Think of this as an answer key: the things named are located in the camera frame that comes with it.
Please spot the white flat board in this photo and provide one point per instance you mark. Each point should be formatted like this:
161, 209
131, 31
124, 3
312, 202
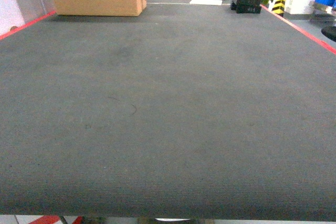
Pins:
207, 2

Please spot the black equipment case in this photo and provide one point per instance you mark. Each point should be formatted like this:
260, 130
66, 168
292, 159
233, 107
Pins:
246, 6

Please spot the yellow black striped bollard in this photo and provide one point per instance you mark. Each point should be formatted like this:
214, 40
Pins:
279, 7

